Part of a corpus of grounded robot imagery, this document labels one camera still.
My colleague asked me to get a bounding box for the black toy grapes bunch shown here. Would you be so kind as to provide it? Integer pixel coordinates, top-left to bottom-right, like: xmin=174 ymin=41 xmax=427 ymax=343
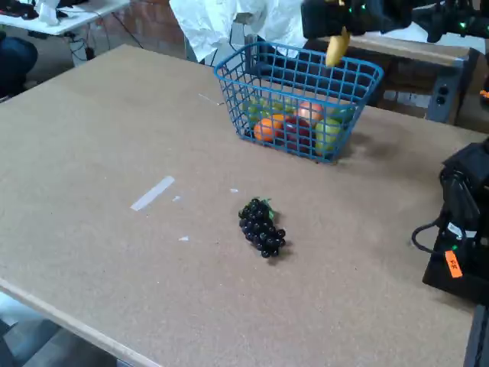
xmin=238 ymin=197 xmax=287 ymax=258

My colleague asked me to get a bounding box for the orange toy fruit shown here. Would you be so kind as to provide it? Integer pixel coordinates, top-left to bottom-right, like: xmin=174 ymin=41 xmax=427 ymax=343
xmin=253 ymin=117 xmax=284 ymax=144

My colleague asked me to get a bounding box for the white plastic sheet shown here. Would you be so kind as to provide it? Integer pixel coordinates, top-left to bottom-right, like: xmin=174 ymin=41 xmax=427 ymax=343
xmin=169 ymin=0 xmax=307 ymax=63

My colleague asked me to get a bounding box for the red toy pomegranate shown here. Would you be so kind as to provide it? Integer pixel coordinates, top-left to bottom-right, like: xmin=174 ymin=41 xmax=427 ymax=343
xmin=281 ymin=116 xmax=313 ymax=153

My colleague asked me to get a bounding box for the white desk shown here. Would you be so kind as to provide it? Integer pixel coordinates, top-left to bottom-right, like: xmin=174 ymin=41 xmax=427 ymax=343
xmin=0 ymin=0 xmax=131 ymax=37

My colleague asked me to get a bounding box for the black looped cable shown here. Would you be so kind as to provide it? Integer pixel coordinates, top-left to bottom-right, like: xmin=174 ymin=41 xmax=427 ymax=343
xmin=410 ymin=217 xmax=450 ymax=254

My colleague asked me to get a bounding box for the yellow toy banana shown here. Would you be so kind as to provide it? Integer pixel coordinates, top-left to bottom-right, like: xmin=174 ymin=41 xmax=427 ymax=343
xmin=324 ymin=0 xmax=353 ymax=68

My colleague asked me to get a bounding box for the wooden workbench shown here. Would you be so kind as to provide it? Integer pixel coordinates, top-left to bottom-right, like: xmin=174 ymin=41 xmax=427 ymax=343
xmin=305 ymin=32 xmax=483 ymax=125

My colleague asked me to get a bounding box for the long white tape strip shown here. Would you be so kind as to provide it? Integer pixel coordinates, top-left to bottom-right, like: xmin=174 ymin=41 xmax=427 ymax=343
xmin=130 ymin=175 xmax=176 ymax=212

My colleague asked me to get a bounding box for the person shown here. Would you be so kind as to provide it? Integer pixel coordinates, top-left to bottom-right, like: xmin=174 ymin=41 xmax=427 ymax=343
xmin=0 ymin=32 xmax=39 ymax=99

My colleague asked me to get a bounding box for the round green toy fruit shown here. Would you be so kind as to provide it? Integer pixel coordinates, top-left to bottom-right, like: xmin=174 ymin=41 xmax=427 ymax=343
xmin=314 ymin=118 xmax=344 ymax=154

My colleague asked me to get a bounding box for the blue wire basket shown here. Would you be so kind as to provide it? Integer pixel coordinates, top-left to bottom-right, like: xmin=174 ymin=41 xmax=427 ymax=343
xmin=213 ymin=41 xmax=385 ymax=165

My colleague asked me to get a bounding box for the green toy grapes bunch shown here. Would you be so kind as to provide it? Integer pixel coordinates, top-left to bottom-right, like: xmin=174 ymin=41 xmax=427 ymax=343
xmin=246 ymin=97 xmax=297 ymax=122

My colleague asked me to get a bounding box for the white folded stand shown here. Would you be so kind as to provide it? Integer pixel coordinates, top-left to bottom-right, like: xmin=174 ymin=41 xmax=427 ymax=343
xmin=36 ymin=0 xmax=63 ymax=27

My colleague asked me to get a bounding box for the red orange toy apple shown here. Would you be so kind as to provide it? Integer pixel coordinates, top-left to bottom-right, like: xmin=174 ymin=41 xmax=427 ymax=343
xmin=297 ymin=100 xmax=325 ymax=124

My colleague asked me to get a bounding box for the grey power outlet box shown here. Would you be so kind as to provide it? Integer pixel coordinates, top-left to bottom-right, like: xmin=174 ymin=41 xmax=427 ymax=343
xmin=435 ymin=84 xmax=451 ymax=109

